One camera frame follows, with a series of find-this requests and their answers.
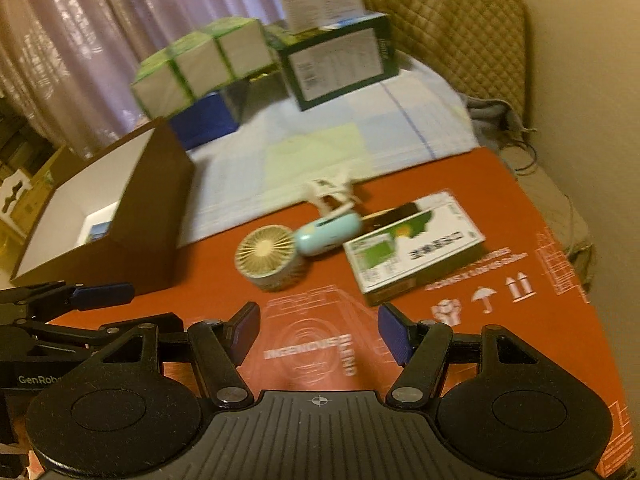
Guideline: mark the green white medicine box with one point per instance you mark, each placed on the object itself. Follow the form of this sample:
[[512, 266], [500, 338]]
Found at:
[[438, 239]]

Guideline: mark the grey cloth on chair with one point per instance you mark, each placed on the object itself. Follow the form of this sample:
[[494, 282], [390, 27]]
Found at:
[[498, 126]]

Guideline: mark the plaid blue green cloth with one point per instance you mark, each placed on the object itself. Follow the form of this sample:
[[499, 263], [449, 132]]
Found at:
[[264, 166]]

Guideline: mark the purple curtain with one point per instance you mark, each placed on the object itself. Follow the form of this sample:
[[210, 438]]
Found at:
[[67, 65]]

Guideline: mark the brown storage box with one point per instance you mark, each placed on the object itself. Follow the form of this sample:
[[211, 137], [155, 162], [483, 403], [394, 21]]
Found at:
[[140, 184]]

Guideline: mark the red Motul cardboard sheet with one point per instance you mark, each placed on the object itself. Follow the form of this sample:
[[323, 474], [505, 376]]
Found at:
[[320, 333]]

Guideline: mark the white hair claw clip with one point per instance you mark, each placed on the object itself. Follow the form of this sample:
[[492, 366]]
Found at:
[[333, 196]]

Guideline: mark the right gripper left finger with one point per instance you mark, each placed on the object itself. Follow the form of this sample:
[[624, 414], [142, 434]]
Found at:
[[218, 349]]

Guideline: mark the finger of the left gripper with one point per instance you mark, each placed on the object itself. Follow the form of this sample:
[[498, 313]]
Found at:
[[50, 300], [23, 334]]

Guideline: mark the dark spray bottle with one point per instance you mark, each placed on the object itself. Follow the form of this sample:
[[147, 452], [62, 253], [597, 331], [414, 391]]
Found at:
[[388, 216]]

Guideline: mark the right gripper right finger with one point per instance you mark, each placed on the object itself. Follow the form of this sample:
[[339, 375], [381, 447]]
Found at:
[[420, 349]]

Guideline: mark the brown cardboard box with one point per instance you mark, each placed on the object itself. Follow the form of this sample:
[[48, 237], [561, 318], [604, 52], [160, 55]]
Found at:
[[23, 196]]

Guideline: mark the quilted beige chair cover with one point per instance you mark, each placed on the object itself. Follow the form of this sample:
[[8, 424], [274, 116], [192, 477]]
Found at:
[[477, 46]]

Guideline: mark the mint handheld fan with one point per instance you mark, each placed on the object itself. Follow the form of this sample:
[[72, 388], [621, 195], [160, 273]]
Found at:
[[274, 257]]

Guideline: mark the green white carton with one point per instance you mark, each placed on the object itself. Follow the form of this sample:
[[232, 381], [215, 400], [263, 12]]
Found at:
[[321, 64]]

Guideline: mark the blue medicine box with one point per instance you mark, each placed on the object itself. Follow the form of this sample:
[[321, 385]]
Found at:
[[97, 231]]

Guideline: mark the green tissue pack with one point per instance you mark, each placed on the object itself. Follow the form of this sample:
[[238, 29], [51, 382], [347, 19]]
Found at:
[[208, 59]]

